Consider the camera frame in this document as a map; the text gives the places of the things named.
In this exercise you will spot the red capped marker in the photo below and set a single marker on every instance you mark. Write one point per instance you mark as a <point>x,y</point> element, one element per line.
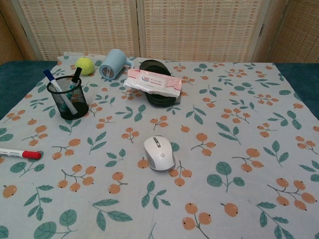
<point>30,154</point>

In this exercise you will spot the black mesh pen holder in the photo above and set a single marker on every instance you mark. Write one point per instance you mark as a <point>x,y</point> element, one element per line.
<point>77,109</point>

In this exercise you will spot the black capped marker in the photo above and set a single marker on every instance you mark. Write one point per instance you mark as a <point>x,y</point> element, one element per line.
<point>77,73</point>

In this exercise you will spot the blue capped marker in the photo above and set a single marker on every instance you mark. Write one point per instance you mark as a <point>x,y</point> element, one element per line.
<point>48,74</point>

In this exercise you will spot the pink wet wipes pack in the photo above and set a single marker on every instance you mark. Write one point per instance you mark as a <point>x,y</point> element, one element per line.
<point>152,82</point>

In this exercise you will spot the black slipper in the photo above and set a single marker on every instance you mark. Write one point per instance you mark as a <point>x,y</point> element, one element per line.
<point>154,65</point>

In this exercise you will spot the light blue plastic mug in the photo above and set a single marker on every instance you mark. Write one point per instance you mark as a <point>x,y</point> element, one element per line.
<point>114,62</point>

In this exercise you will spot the floral print tablecloth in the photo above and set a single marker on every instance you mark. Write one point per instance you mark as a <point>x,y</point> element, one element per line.
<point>174,199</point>

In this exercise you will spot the yellow-green tennis ball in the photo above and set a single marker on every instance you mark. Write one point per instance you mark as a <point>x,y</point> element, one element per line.
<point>84,66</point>

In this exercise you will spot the woven bamboo folding screen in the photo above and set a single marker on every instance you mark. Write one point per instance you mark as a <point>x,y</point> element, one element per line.
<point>74,25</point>

